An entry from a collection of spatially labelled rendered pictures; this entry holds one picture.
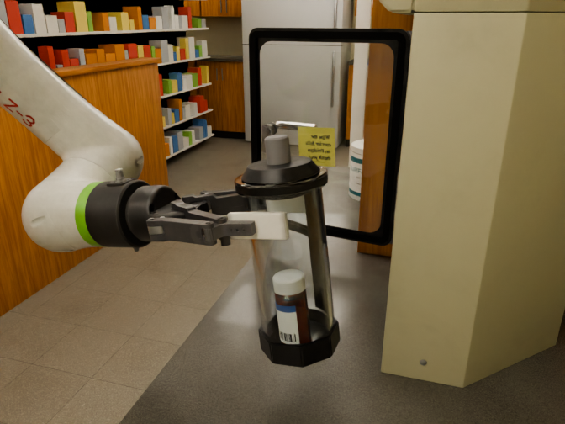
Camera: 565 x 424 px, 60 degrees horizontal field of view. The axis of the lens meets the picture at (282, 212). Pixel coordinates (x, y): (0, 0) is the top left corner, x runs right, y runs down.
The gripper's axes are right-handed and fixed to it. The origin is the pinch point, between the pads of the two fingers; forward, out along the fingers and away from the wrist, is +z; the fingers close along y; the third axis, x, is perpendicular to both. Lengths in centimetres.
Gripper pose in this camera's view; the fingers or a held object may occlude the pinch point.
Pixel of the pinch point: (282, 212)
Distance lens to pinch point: 57.7
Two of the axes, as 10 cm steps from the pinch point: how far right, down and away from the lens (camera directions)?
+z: 9.2, -0.1, -3.8
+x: 1.3, 9.5, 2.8
